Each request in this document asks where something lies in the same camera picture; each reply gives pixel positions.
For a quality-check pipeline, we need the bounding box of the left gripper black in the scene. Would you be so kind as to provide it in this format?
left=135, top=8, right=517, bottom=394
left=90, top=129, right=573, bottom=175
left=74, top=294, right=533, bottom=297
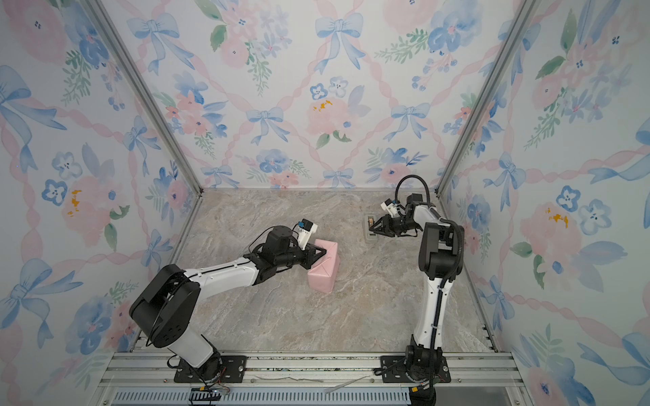
left=276, top=244, right=328, bottom=272

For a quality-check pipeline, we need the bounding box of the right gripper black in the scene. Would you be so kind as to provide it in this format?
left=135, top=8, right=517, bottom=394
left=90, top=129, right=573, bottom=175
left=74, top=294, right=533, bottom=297
left=370, top=216, right=418, bottom=238

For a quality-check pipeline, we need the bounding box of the purple pink wrapping paper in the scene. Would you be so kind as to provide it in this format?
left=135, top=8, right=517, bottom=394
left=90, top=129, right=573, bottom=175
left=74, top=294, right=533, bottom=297
left=307, top=240, right=340, bottom=294

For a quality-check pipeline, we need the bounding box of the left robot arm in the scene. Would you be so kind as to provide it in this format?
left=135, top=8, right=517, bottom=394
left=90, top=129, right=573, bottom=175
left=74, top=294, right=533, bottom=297
left=129, top=220, right=338, bottom=383

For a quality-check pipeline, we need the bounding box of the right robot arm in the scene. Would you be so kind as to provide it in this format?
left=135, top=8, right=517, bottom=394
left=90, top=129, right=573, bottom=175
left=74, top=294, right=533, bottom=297
left=369, top=200, right=464, bottom=382

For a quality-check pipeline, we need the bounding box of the grey tape dispenser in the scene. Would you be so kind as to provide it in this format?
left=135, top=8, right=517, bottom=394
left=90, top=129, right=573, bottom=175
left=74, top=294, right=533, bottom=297
left=364, top=214, right=377, bottom=242

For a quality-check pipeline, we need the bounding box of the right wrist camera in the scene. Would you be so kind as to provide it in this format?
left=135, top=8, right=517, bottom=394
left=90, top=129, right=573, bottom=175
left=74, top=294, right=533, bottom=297
left=380, top=194, right=426, bottom=218

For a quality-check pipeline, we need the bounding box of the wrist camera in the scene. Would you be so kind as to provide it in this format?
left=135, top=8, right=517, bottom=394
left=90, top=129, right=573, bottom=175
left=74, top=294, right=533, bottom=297
left=296, top=219, right=318, bottom=250
left=380, top=194, right=426, bottom=218

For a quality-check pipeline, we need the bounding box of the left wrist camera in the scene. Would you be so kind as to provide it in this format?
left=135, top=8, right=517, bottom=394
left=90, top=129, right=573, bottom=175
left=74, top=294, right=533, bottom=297
left=296, top=219, right=318, bottom=250

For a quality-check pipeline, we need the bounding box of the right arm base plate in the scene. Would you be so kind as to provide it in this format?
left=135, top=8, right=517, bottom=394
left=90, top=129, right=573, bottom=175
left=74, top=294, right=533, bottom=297
left=373, top=355, right=451, bottom=385

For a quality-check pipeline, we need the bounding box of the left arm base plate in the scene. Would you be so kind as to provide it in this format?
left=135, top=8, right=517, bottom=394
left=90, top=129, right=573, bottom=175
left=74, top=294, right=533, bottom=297
left=174, top=355, right=248, bottom=384

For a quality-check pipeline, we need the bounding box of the aluminium frame rail front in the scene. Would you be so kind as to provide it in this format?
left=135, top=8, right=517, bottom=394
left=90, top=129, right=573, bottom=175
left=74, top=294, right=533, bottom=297
left=98, top=350, right=524, bottom=387

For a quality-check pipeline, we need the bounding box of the vented cable duct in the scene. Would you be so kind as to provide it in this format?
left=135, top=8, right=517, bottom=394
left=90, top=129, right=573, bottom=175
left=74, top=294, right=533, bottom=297
left=103, top=387, right=411, bottom=405

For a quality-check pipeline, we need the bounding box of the right aluminium corner post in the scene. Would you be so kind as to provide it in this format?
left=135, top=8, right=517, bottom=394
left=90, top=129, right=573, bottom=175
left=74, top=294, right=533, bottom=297
left=435, top=0, right=539, bottom=199

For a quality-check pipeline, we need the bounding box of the aluminium corner post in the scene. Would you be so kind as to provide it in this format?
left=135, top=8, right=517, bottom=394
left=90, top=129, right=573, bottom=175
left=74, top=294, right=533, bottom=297
left=81, top=1, right=203, bottom=196
left=435, top=0, right=539, bottom=199

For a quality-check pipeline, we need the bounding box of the left aluminium corner post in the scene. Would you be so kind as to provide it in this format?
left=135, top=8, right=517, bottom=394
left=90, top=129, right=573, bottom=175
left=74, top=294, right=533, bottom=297
left=81, top=1, right=203, bottom=196

